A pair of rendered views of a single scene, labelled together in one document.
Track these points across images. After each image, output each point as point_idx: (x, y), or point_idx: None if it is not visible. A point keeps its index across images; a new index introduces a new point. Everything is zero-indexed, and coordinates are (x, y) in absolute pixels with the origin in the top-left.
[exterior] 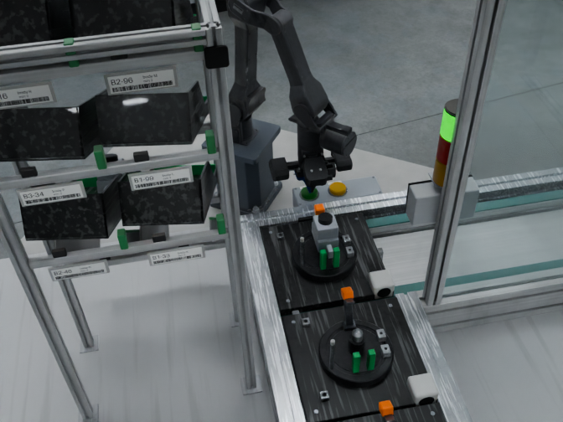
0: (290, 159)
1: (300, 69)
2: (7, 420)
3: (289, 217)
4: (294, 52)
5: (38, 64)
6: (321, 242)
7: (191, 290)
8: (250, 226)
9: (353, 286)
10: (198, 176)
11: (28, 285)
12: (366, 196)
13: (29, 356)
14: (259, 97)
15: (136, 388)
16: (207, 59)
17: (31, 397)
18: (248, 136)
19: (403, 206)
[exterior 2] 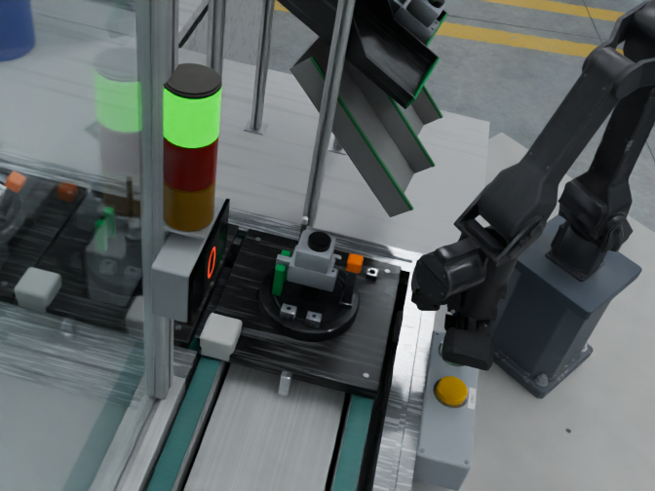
0: (611, 441)
1: (540, 143)
2: (284, 90)
3: (413, 309)
4: (561, 115)
5: None
6: (295, 247)
7: (369, 234)
8: (414, 263)
9: (237, 307)
10: (408, 90)
11: None
12: (419, 425)
13: None
14: (587, 208)
15: (262, 160)
16: None
17: (299, 105)
18: (561, 254)
19: (374, 472)
